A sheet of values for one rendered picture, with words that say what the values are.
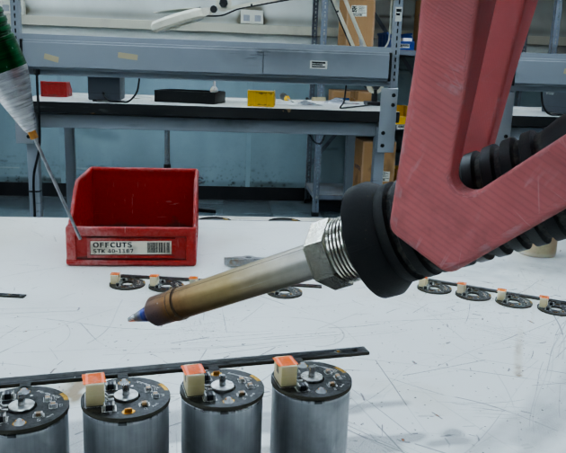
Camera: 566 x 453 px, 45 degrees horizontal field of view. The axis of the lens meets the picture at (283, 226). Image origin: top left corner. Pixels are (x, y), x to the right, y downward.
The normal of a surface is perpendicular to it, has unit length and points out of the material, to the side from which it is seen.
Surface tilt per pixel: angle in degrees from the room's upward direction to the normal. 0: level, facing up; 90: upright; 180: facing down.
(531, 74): 90
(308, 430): 90
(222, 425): 90
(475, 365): 0
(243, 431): 90
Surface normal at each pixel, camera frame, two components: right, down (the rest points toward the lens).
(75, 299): 0.04, -0.97
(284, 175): 0.08, 0.23
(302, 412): -0.28, 0.21
